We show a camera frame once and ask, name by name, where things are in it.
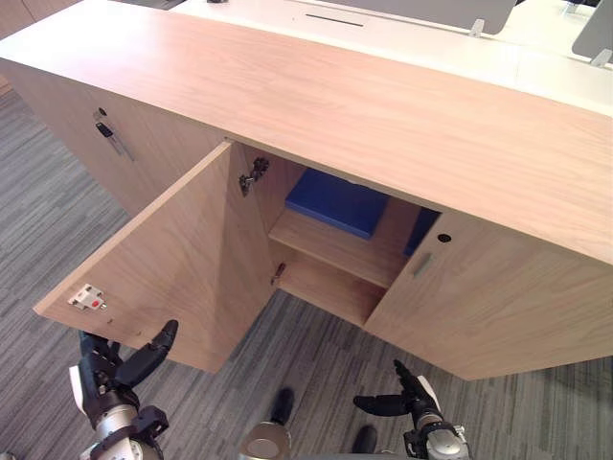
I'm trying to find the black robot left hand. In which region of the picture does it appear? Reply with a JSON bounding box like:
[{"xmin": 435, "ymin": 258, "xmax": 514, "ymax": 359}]
[{"xmin": 68, "ymin": 319, "xmax": 180, "ymax": 423}]

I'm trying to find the wide grey desk partition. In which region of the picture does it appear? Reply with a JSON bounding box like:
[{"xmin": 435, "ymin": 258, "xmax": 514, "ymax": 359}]
[{"xmin": 325, "ymin": 0, "xmax": 521, "ymax": 35}]

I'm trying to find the open wooden cabinet door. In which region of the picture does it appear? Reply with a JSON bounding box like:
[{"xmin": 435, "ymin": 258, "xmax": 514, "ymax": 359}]
[{"xmin": 32, "ymin": 138, "xmax": 278, "ymax": 375}]

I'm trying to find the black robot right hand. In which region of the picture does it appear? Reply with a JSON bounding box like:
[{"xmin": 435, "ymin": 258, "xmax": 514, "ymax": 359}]
[{"xmin": 352, "ymin": 359, "xmax": 444, "ymax": 428}]

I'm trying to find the long wooden office cabinet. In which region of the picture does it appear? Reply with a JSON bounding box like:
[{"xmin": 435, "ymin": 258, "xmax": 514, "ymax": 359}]
[{"xmin": 0, "ymin": 0, "xmax": 613, "ymax": 382}]

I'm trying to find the black key in lock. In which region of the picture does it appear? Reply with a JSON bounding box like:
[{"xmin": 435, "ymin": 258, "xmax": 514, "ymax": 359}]
[{"xmin": 93, "ymin": 107, "xmax": 116, "ymax": 139}]

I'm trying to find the recessed grey door handle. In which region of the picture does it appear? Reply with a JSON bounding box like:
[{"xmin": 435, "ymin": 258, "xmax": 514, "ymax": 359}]
[{"xmin": 412, "ymin": 252, "xmax": 434, "ymax": 279}]

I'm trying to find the wooden cabinet shelf board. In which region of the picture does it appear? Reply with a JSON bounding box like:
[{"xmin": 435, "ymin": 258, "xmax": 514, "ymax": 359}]
[{"xmin": 267, "ymin": 210, "xmax": 411, "ymax": 289}]

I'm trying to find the wooden door with recessed handle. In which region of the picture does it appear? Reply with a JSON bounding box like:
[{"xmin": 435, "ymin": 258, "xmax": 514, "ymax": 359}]
[{"xmin": 362, "ymin": 213, "xmax": 613, "ymax": 382}]

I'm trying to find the grey robot torso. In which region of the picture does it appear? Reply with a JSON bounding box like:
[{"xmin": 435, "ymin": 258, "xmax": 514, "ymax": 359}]
[{"xmin": 248, "ymin": 450, "xmax": 398, "ymax": 460}]

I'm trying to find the wooden door with key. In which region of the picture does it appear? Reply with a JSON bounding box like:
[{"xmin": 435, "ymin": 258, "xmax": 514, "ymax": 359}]
[{"xmin": 0, "ymin": 59, "xmax": 231, "ymax": 217}]

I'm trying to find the narrow grey desk partition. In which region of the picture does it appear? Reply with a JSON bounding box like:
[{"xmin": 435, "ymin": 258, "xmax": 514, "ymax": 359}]
[{"xmin": 572, "ymin": 4, "xmax": 613, "ymax": 61}]

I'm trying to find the white latch with red button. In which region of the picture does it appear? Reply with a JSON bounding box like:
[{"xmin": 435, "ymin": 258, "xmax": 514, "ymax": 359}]
[{"xmin": 66, "ymin": 283, "xmax": 109, "ymax": 312}]

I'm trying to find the flat blue folder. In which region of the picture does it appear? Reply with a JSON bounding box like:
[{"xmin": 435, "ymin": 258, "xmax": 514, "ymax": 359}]
[{"xmin": 284, "ymin": 167, "xmax": 390, "ymax": 242}]

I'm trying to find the large metal door hinge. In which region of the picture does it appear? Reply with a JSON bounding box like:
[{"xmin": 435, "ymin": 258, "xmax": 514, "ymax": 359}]
[{"xmin": 238, "ymin": 156, "xmax": 270, "ymax": 197}]

